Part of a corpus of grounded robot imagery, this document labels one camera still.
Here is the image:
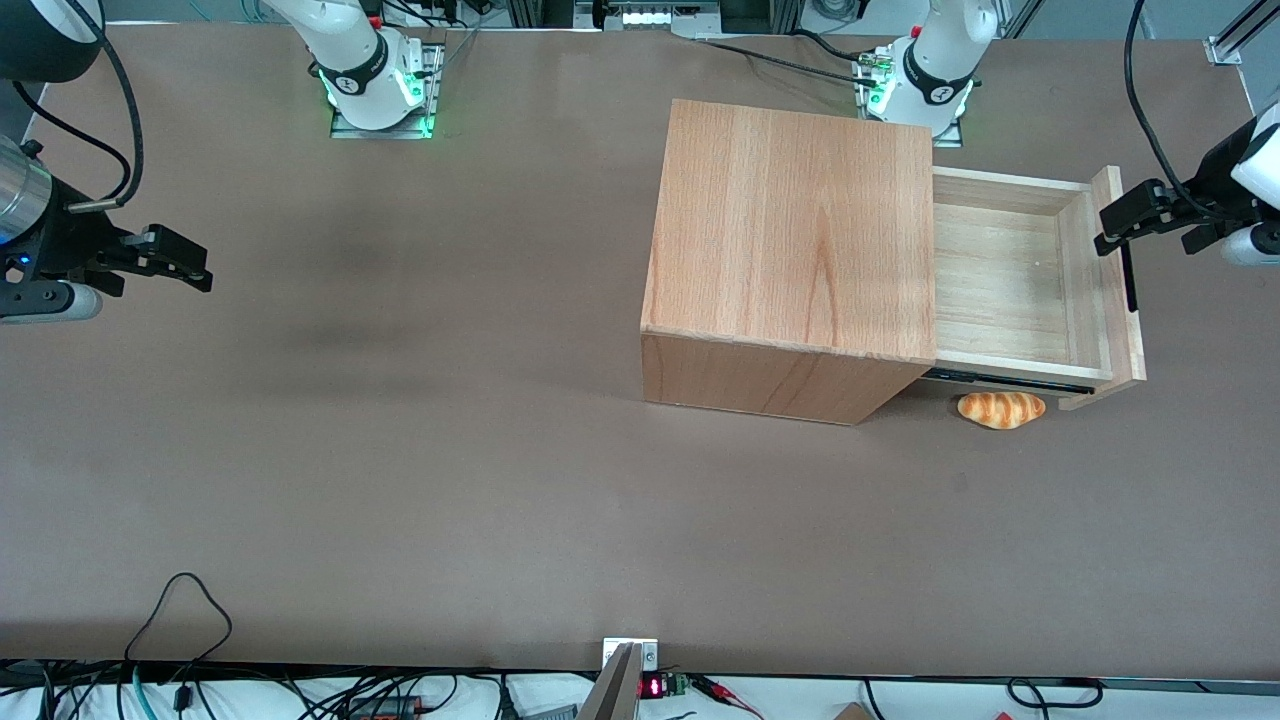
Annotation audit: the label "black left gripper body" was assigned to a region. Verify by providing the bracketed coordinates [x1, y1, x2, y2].
[1165, 120, 1263, 251]

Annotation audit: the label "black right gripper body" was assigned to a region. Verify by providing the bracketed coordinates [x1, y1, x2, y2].
[0, 190, 136, 297]

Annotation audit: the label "light wooden drawer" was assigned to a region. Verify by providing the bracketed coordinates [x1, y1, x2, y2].
[932, 165, 1148, 412]

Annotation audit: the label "orange striped toy bread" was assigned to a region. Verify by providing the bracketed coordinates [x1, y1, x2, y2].
[957, 390, 1047, 431]

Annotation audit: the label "light wooden cabinet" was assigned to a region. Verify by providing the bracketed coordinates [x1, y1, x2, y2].
[640, 98, 938, 427]

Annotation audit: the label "black box with red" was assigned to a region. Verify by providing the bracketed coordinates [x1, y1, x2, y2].
[345, 693, 426, 720]

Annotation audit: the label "black device with white lights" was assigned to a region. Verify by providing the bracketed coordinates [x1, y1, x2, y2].
[598, 0, 723, 34]

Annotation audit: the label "beige wooden wedge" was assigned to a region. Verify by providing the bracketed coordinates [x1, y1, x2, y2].
[578, 642, 643, 720]

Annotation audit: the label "red clip leads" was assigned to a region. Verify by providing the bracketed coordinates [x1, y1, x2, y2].
[690, 675, 766, 719]

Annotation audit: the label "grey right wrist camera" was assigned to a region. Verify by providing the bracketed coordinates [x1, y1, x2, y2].
[0, 282, 104, 324]

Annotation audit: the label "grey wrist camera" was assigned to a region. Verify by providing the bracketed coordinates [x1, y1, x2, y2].
[0, 282, 104, 324]
[1220, 224, 1280, 267]

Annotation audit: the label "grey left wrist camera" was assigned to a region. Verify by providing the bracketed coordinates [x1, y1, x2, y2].
[1220, 224, 1280, 267]

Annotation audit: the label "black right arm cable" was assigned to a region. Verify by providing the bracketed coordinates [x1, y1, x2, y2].
[10, 0, 147, 211]

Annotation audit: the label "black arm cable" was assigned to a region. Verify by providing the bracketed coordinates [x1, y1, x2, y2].
[10, 0, 147, 211]
[1125, 0, 1216, 216]

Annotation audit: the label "aluminium corner bracket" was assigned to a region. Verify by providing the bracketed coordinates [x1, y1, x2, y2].
[1205, 0, 1280, 67]

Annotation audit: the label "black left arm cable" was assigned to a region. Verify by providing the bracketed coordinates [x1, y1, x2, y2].
[1125, 0, 1216, 216]

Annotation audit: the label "black drawer slide rail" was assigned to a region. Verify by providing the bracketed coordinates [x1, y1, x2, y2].
[920, 367, 1097, 396]

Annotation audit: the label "black looped table cable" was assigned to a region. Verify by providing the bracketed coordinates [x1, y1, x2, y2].
[123, 572, 234, 666]

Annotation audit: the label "short black base cable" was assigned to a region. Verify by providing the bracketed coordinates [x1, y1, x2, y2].
[795, 28, 883, 63]

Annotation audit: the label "long black base cable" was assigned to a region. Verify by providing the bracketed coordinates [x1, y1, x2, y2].
[697, 38, 881, 86]

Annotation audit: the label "black coiled floor cable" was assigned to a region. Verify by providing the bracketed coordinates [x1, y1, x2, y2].
[1005, 677, 1104, 711]

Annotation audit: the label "small silver bracket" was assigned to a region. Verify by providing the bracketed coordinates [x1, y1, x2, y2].
[602, 637, 661, 673]

